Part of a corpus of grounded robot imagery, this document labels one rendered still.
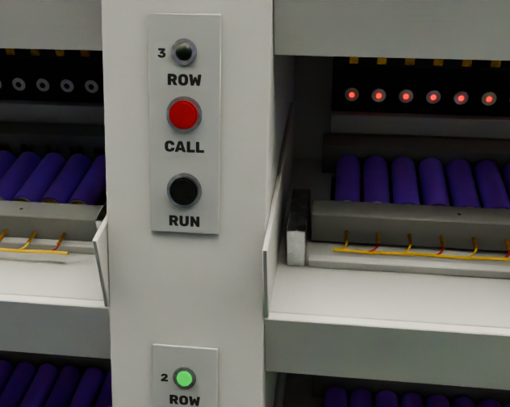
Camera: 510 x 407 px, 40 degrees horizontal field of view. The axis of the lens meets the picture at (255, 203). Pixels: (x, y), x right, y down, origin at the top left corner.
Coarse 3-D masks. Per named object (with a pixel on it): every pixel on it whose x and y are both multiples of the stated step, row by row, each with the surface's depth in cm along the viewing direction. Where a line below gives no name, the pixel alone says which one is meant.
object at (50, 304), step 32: (96, 224) 45; (0, 256) 46; (32, 256) 46; (64, 256) 46; (96, 256) 40; (0, 288) 44; (32, 288) 44; (64, 288) 44; (96, 288) 43; (0, 320) 44; (32, 320) 43; (64, 320) 43; (96, 320) 43; (32, 352) 45; (64, 352) 45; (96, 352) 44
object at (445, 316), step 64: (384, 64) 52; (448, 64) 51; (384, 128) 54; (448, 128) 54; (320, 192) 52; (384, 192) 48; (448, 192) 51; (320, 256) 45; (384, 256) 45; (448, 256) 44; (320, 320) 41; (384, 320) 41; (448, 320) 40; (448, 384) 42
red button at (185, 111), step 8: (176, 104) 38; (184, 104) 38; (192, 104) 38; (176, 112) 38; (184, 112) 38; (192, 112) 38; (176, 120) 38; (184, 120) 38; (192, 120) 38; (184, 128) 38
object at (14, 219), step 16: (0, 208) 47; (16, 208) 47; (32, 208) 47; (48, 208) 47; (64, 208) 47; (80, 208) 47; (96, 208) 47; (0, 224) 47; (16, 224) 47; (32, 224) 46; (48, 224) 46; (64, 224) 46; (80, 224) 46; (0, 240) 46; (80, 240) 47
